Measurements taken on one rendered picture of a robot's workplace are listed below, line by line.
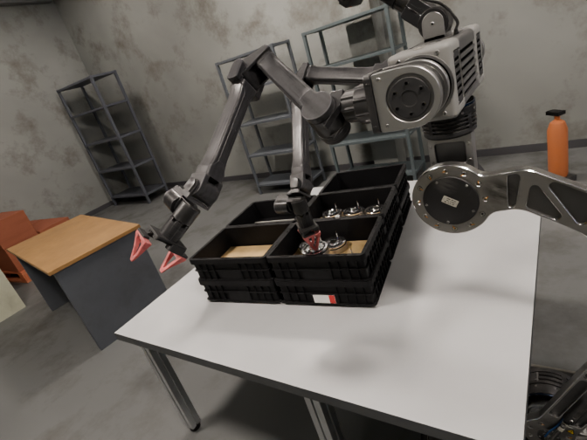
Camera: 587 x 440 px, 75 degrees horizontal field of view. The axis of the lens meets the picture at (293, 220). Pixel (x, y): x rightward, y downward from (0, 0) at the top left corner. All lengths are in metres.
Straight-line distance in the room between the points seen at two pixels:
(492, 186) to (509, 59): 3.58
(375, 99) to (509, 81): 3.83
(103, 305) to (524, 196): 2.92
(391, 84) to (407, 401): 0.79
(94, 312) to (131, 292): 0.29
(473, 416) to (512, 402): 0.10
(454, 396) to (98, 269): 2.67
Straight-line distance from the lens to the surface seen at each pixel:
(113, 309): 3.36
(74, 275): 3.20
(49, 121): 8.03
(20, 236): 5.87
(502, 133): 4.75
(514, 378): 1.20
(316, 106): 0.88
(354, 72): 1.43
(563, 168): 3.92
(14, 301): 5.09
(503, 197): 1.07
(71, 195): 7.99
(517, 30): 4.55
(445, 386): 1.17
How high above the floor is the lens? 1.58
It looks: 22 degrees down
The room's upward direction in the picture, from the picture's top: 18 degrees counter-clockwise
